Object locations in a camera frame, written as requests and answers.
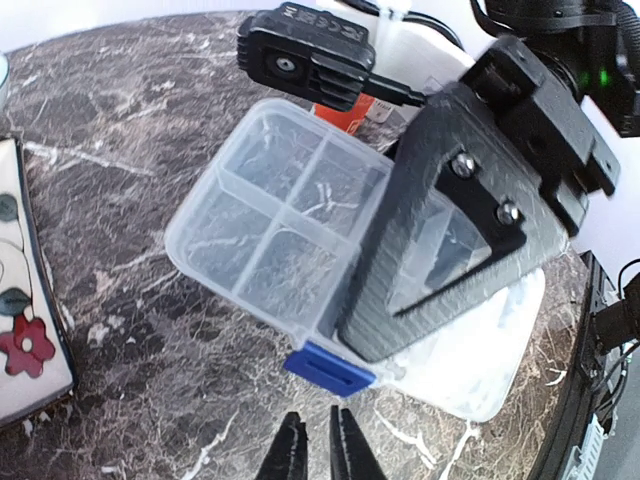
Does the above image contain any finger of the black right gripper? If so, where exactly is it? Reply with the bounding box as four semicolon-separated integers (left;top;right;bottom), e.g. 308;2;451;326
338;89;568;363

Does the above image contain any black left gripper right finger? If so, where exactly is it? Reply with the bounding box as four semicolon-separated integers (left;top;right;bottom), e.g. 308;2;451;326
329;405;386;480

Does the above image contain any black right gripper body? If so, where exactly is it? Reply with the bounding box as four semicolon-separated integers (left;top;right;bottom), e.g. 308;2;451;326
461;37;621;238

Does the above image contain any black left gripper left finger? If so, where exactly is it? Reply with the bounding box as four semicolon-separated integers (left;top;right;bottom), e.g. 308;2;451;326
257;412;308;480

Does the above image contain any orange bottle with grey lid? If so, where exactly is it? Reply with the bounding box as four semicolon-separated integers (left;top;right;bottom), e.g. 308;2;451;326
311;94;394;135

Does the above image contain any clear plastic pill organizer box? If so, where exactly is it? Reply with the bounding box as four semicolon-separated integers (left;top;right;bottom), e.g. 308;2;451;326
165;98;545;422

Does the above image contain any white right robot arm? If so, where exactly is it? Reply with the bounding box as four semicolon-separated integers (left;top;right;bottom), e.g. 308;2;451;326
337;1;639;363

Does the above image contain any square floral ceramic plate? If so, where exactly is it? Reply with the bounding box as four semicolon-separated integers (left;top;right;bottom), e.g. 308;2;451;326
1;137;77;429

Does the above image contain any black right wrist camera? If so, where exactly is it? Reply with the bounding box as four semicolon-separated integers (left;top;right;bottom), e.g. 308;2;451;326
237;2;375;112

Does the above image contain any white slotted cable duct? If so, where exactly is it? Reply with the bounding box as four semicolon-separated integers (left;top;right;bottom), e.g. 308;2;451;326
559;414;607;480

